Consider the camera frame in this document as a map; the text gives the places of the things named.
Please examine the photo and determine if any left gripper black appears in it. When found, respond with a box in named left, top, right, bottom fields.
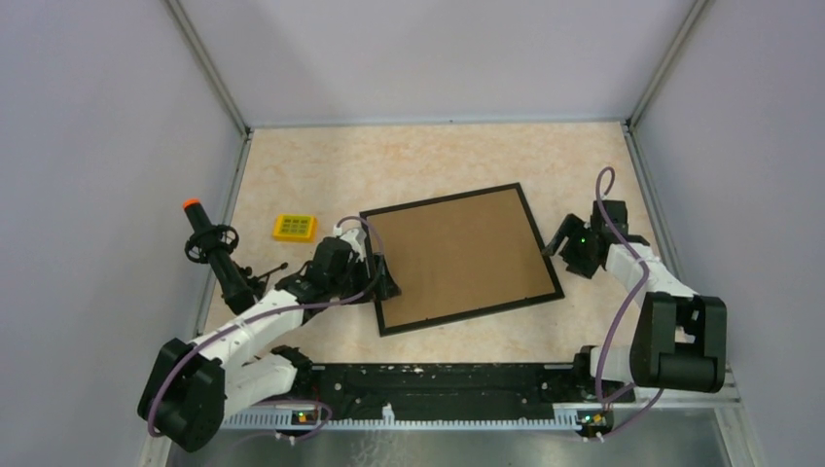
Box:
left=329, top=251, right=401, bottom=305

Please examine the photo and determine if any brown frame backing board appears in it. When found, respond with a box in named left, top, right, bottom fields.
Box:
left=366, top=188, right=558, bottom=330

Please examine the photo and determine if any black picture frame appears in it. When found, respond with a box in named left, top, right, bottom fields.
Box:
left=358, top=183, right=566, bottom=339

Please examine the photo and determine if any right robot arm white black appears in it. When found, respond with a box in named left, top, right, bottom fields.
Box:
left=542, top=200, right=728, bottom=401

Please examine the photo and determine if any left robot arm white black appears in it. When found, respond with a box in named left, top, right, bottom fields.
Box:
left=137, top=228, right=400, bottom=452

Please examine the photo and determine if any yellow small tray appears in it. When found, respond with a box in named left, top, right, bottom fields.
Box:
left=272, top=214, right=318, bottom=243

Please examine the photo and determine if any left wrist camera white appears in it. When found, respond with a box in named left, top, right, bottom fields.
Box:
left=333, top=226, right=367, bottom=256

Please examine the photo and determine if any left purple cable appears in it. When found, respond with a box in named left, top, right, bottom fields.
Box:
left=146, top=215, right=386, bottom=446

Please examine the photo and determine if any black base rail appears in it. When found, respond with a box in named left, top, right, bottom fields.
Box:
left=262, top=363, right=596, bottom=428

